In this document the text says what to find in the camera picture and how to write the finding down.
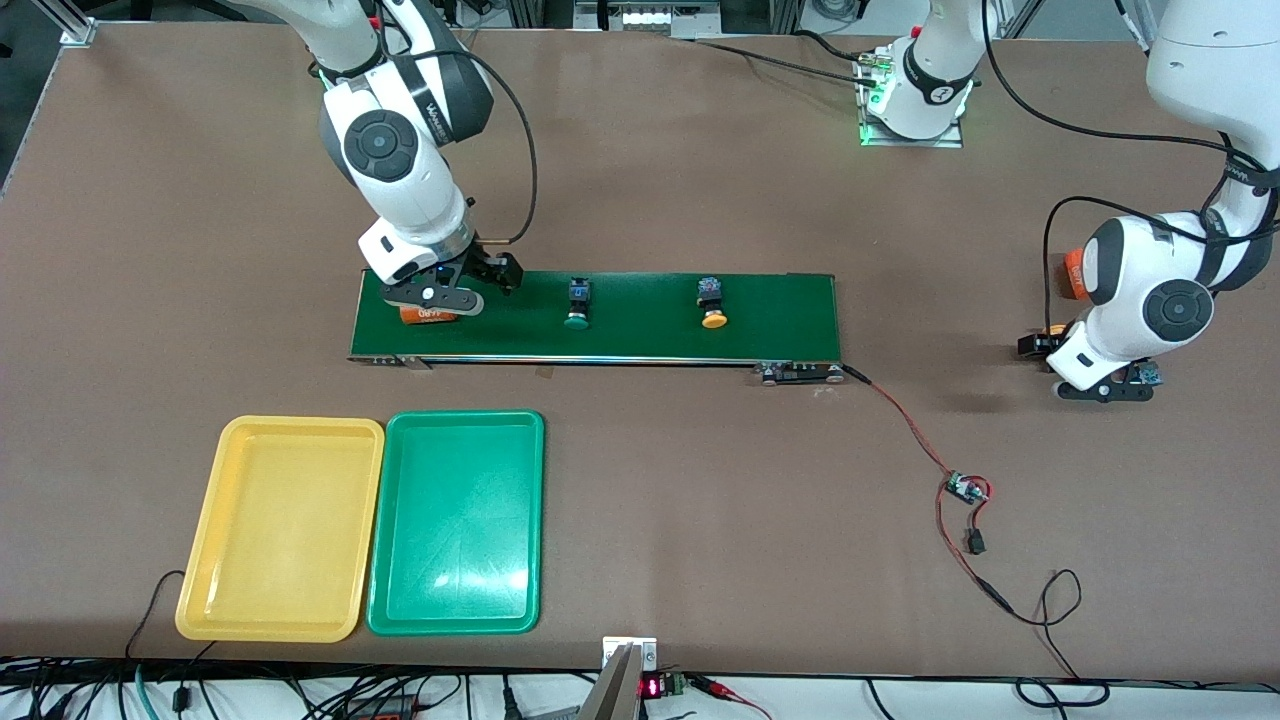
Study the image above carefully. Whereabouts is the green conveyor belt unit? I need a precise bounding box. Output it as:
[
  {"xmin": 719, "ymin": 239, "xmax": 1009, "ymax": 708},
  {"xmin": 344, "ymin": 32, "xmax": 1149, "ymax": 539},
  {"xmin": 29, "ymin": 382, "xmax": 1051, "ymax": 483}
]
[{"xmin": 347, "ymin": 268, "xmax": 846, "ymax": 386}]

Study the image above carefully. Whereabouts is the green plastic tray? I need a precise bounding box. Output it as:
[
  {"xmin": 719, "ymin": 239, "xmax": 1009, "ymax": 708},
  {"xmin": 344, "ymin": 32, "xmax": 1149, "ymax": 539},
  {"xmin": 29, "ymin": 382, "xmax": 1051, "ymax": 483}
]
[{"xmin": 366, "ymin": 410, "xmax": 546, "ymax": 637}]

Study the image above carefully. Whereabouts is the white lit device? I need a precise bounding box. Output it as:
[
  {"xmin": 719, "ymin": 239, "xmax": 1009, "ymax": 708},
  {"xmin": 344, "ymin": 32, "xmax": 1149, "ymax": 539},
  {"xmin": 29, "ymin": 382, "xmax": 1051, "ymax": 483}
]
[{"xmin": 620, "ymin": 5, "xmax": 721, "ymax": 31}]

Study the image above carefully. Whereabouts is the yellow plastic tray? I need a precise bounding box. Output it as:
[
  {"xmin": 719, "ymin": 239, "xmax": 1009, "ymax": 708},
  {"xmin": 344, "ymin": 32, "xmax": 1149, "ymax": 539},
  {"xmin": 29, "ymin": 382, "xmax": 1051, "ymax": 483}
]
[{"xmin": 175, "ymin": 415, "xmax": 386, "ymax": 643}]

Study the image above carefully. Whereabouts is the red clip lead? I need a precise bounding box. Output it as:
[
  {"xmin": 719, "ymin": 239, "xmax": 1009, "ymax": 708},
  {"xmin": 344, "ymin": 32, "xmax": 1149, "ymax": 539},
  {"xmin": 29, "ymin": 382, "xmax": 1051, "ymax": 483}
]
[{"xmin": 690, "ymin": 675, "xmax": 776, "ymax": 720}]

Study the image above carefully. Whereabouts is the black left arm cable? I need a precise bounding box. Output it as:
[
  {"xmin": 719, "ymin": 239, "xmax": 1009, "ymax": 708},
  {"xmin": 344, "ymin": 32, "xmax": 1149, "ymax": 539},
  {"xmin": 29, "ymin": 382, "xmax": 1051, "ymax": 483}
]
[{"xmin": 983, "ymin": 0, "xmax": 1280, "ymax": 336}]

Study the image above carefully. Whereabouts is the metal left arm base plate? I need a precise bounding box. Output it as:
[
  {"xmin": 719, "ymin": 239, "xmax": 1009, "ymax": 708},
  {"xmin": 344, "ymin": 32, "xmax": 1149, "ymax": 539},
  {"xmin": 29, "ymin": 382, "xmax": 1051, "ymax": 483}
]
[{"xmin": 858, "ymin": 45, "xmax": 966, "ymax": 149}]

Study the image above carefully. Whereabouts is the thin black looped cable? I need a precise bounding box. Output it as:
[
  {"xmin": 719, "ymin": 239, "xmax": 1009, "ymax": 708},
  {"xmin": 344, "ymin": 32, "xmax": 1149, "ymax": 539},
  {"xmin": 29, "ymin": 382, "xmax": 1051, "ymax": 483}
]
[{"xmin": 1008, "ymin": 568, "xmax": 1113, "ymax": 709}]

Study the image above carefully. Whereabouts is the long red supply wire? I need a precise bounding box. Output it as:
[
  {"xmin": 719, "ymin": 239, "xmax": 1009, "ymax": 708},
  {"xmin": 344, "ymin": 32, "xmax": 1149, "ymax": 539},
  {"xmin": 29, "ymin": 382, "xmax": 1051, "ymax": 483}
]
[{"xmin": 935, "ymin": 492, "xmax": 1016, "ymax": 616}]

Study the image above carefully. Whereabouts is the black base power cable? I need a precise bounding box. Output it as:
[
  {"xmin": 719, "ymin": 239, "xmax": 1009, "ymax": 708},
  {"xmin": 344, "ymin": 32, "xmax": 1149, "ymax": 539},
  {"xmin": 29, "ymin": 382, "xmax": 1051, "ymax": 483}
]
[{"xmin": 690, "ymin": 30, "xmax": 881, "ymax": 83}]

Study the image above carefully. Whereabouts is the small metal mounting bracket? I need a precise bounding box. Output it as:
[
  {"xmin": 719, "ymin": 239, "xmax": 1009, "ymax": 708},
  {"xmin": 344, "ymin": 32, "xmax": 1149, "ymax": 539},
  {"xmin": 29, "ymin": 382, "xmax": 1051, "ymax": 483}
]
[{"xmin": 602, "ymin": 637, "xmax": 659, "ymax": 671}]

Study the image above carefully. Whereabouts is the grey camera mount bar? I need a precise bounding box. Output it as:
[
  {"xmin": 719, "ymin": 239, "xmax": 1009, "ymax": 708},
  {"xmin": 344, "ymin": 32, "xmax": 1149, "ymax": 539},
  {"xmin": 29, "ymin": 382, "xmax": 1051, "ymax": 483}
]
[{"xmin": 575, "ymin": 645, "xmax": 646, "ymax": 720}]

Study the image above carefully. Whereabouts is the metal corner bracket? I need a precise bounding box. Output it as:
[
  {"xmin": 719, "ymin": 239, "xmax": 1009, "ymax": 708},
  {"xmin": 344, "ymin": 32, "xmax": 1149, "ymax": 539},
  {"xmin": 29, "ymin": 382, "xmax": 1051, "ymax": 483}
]
[{"xmin": 30, "ymin": 0, "xmax": 98, "ymax": 48}]

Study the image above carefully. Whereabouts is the thin black table cable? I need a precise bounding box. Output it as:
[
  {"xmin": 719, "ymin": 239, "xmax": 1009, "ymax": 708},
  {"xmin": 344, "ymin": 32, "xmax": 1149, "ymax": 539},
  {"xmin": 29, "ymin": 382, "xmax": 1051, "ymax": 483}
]
[{"xmin": 125, "ymin": 570, "xmax": 216, "ymax": 691}]

